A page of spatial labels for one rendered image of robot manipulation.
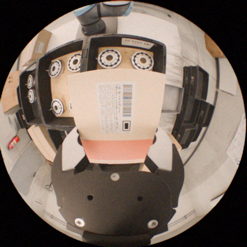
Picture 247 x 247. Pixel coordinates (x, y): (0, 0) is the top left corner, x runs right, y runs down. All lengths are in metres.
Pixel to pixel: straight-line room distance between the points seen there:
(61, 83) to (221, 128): 3.21
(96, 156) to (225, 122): 2.93
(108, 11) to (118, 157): 0.55
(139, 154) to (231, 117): 2.82
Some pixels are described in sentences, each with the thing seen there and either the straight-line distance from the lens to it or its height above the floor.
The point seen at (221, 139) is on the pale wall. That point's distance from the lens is 2.98.
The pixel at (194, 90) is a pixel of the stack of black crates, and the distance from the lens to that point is 1.07.
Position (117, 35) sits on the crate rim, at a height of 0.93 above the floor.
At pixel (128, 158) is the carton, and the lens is 0.15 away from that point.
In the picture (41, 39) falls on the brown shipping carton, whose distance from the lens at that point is 0.91.
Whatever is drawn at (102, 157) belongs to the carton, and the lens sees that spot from 0.15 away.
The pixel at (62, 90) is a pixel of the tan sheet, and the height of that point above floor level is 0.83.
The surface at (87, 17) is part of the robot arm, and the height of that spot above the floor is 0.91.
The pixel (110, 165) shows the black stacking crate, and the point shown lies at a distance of 0.67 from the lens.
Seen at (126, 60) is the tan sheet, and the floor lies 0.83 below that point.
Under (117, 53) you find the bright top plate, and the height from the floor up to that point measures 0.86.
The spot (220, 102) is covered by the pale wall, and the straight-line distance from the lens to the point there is 2.99.
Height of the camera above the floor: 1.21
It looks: 61 degrees down
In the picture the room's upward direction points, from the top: 176 degrees clockwise
